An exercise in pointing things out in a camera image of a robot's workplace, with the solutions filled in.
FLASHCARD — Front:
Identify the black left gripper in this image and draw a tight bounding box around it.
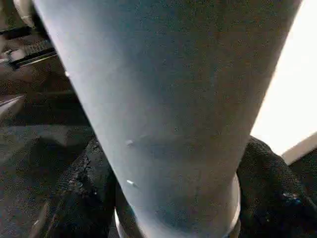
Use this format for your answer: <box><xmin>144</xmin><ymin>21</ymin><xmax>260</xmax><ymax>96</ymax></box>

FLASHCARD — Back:
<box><xmin>0</xmin><ymin>23</ymin><xmax>59</xmax><ymax>70</ymax></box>

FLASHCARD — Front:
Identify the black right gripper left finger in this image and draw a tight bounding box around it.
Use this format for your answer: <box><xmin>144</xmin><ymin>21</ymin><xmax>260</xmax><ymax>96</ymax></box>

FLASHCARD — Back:
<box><xmin>36</xmin><ymin>138</ymin><xmax>120</xmax><ymax>238</ymax></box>

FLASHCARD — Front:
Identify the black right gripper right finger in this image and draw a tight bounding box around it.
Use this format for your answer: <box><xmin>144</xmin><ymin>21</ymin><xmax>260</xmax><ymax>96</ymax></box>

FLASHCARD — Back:
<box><xmin>234</xmin><ymin>135</ymin><xmax>317</xmax><ymax>238</ymax></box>

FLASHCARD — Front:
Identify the white plastic table top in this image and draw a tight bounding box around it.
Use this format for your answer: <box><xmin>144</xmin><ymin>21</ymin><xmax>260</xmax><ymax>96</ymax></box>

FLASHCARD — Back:
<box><xmin>112</xmin><ymin>0</ymin><xmax>317</xmax><ymax>238</ymax></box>

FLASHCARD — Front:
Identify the white plastic table leg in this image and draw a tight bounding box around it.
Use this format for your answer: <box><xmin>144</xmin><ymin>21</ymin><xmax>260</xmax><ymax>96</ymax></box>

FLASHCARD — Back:
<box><xmin>31</xmin><ymin>0</ymin><xmax>305</xmax><ymax>238</ymax></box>

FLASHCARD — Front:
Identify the black work mat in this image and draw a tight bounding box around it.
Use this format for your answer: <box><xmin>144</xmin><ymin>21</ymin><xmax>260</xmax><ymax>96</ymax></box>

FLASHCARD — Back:
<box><xmin>0</xmin><ymin>24</ymin><xmax>317</xmax><ymax>238</ymax></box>

